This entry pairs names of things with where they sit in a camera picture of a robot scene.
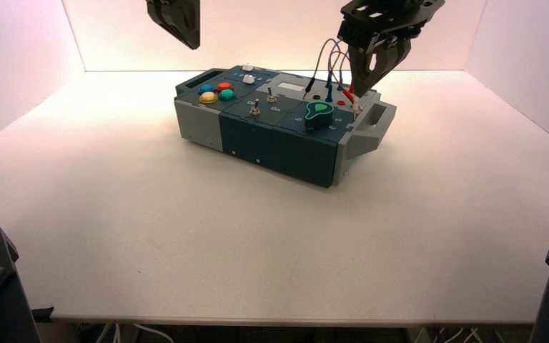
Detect green-topped dark rotary knob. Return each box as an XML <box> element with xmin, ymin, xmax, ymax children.
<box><xmin>303</xmin><ymin>101</ymin><xmax>336</xmax><ymax>131</ymax></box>

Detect grey and teal control box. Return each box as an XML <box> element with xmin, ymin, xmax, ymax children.
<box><xmin>174</xmin><ymin>64</ymin><xmax>397</xmax><ymax>189</ymax></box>

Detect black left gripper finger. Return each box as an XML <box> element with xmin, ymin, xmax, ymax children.
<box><xmin>179</xmin><ymin>0</ymin><xmax>202</xmax><ymax>51</ymax></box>
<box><xmin>145</xmin><ymin>0</ymin><xmax>185</xmax><ymax>43</ymax></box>

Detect white cable under table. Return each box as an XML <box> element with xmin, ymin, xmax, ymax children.
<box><xmin>412</xmin><ymin>327</ymin><xmax>508</xmax><ymax>343</ymax></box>
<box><xmin>95</xmin><ymin>323</ymin><xmax>176</xmax><ymax>343</ymax></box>

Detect patch cables with plugs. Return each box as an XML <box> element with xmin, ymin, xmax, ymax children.
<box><xmin>302</xmin><ymin>38</ymin><xmax>342</xmax><ymax>100</ymax></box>

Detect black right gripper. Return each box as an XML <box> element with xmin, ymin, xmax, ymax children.
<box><xmin>337</xmin><ymin>0</ymin><xmax>446</xmax><ymax>99</ymax></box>

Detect red wire with red plug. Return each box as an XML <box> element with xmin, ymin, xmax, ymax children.
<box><xmin>330</xmin><ymin>49</ymin><xmax>357</xmax><ymax>106</ymax></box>

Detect blue wire with blue plug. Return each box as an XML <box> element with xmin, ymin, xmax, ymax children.
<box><xmin>325</xmin><ymin>39</ymin><xmax>352</xmax><ymax>104</ymax></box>

